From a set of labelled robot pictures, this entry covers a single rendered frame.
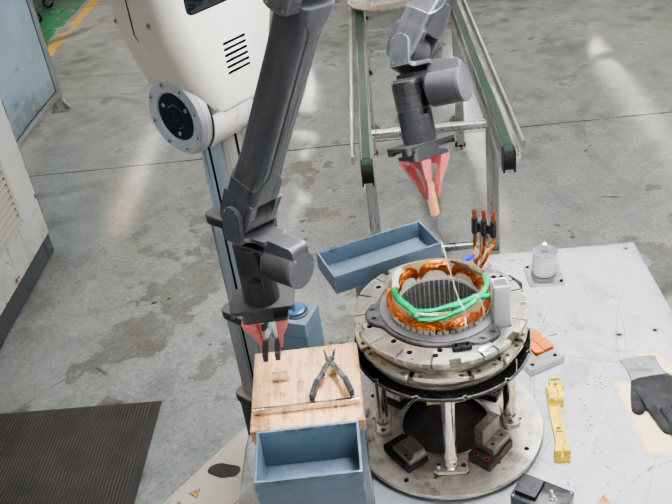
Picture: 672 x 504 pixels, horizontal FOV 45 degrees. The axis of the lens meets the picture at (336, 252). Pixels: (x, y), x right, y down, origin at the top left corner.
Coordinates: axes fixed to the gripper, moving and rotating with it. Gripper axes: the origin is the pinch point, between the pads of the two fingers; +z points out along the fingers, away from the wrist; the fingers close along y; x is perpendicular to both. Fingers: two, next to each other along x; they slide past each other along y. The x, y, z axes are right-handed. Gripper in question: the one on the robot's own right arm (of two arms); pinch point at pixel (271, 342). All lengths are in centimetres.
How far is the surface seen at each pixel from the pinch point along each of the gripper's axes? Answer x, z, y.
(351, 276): 34.9, 12.6, 14.2
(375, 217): 180, 83, 26
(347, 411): -5.5, 12.1, 10.7
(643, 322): 41, 40, 80
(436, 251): 41, 13, 33
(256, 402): -0.6, 11.9, -4.6
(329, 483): -18.5, 14.3, 6.8
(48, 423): 118, 114, -102
